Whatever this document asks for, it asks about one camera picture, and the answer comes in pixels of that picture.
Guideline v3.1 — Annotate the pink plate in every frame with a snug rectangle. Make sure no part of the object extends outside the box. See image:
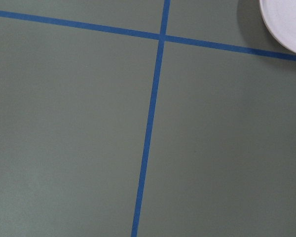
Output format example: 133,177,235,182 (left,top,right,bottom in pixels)
259,0,296,53

